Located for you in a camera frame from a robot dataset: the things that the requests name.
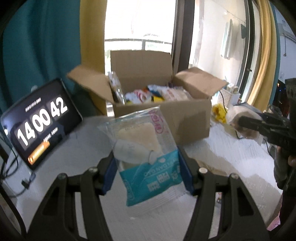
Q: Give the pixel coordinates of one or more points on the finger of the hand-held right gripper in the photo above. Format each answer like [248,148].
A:
[252,124]

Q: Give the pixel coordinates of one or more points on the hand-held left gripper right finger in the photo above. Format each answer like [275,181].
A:
[185,171]

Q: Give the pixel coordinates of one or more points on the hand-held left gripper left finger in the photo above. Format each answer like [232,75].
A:
[108,173]

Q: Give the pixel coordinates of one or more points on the clear biscuit packet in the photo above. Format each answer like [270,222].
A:
[249,134]

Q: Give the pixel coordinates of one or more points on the clear teal bread packet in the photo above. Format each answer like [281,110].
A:
[148,180]

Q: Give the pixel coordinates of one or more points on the brown cardboard box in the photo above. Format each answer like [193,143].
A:
[185,120]

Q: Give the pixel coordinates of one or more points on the person's right forearm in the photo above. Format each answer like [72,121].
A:
[289,204]

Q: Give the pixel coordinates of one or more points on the person's right hand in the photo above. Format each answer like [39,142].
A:
[291,160]

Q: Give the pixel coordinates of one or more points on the yellow plush toy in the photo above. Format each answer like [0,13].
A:
[218,112]

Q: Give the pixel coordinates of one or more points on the white plastic basket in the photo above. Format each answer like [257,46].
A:
[231,95]

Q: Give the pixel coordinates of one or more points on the black device with red lights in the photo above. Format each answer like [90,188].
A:
[281,95]

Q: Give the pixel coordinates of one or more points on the yellow curtain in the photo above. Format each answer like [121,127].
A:
[266,58]
[92,34]

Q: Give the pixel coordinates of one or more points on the yellow snack packet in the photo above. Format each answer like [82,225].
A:
[158,99]

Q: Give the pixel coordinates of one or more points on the white pink snack packet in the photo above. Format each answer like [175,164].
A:
[175,93]

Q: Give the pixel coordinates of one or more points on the black tablet clock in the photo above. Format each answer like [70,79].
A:
[41,125]

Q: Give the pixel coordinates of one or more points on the white red snack packet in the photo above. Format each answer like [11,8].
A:
[138,95]

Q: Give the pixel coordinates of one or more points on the clear tall snack packet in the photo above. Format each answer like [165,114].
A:
[116,89]

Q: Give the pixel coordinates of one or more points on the hanging pale towel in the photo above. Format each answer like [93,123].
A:
[226,41]

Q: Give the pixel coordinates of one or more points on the teal curtain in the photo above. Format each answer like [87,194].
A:
[46,46]

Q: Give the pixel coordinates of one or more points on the black window frame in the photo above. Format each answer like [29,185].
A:
[182,34]

